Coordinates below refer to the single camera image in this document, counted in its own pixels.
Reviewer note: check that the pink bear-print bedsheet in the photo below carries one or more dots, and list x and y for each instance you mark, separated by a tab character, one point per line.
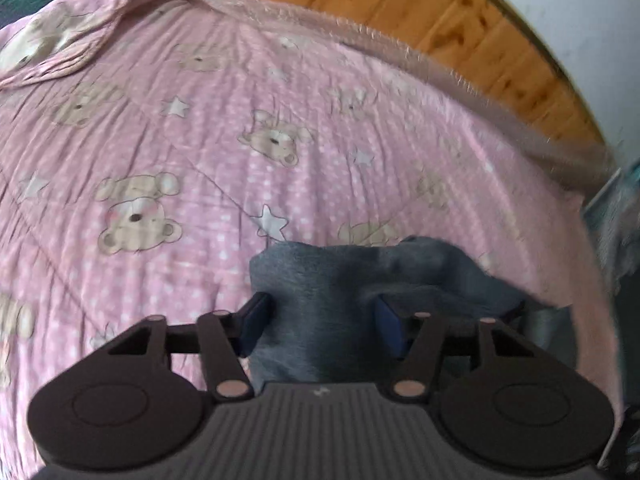
150	135

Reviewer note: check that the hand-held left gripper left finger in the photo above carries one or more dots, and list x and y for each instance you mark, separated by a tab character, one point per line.
255	321

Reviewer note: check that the grey garment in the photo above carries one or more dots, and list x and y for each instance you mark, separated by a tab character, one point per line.
320	280

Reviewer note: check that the wooden headboard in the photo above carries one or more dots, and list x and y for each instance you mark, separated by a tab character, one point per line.
400	0

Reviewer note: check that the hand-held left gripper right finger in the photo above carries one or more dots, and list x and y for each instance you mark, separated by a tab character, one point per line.
390	327

